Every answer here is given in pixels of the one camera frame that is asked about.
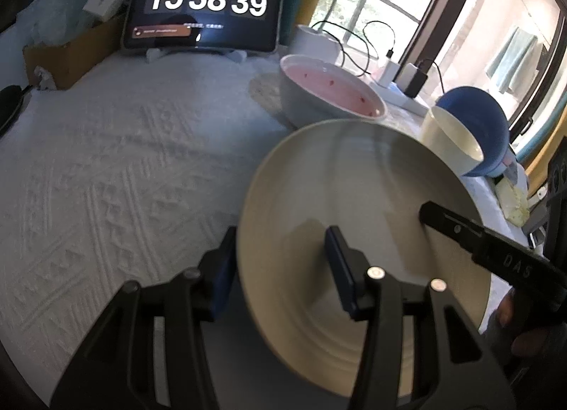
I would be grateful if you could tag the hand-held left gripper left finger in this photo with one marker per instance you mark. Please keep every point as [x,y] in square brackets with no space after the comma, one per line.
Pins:
[221,277]

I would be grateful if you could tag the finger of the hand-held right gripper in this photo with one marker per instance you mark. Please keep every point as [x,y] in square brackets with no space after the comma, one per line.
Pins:
[487,246]

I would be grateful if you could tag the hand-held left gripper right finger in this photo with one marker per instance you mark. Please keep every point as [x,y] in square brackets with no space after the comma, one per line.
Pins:
[339,263]

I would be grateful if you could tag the large beige ceramic bowl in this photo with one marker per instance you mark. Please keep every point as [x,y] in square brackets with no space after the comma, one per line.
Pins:
[332,179]

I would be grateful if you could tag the pink dotted bowl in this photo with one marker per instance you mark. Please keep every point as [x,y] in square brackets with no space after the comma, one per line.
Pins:
[310,99]

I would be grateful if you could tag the person's right hand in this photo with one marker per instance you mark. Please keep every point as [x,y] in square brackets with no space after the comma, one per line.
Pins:
[505,310]

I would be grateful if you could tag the cream bowl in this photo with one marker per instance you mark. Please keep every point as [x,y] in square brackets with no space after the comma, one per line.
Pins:
[443,144]

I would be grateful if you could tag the dark blue bowl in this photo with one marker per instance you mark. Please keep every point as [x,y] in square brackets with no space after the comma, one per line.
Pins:
[478,108]

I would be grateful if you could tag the light blue hanging towel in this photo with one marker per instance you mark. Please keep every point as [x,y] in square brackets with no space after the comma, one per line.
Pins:
[514,59]

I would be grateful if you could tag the white textured tablecloth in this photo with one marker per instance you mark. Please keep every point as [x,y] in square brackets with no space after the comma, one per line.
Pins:
[110,170]

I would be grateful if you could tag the white power strip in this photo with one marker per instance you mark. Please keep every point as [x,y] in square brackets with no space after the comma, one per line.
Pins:
[412,104]

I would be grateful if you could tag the black charger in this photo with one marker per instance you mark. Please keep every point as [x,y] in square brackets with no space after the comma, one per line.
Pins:
[414,79]

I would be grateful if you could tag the white charger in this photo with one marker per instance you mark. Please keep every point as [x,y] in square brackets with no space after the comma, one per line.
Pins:
[389,73]

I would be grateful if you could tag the white cylindrical holder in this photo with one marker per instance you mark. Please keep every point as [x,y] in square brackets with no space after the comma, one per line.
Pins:
[310,46]

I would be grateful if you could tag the black round object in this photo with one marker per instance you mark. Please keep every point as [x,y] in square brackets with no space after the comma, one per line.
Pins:
[9,110]

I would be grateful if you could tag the tablet with clock display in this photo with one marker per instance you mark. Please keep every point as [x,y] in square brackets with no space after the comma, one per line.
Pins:
[203,2]

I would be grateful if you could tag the clear plastic bag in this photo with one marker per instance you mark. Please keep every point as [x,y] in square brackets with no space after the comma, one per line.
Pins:
[57,6]

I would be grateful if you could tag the dark sliding door frame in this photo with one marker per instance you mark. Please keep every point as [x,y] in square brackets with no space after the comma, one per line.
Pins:
[443,15]

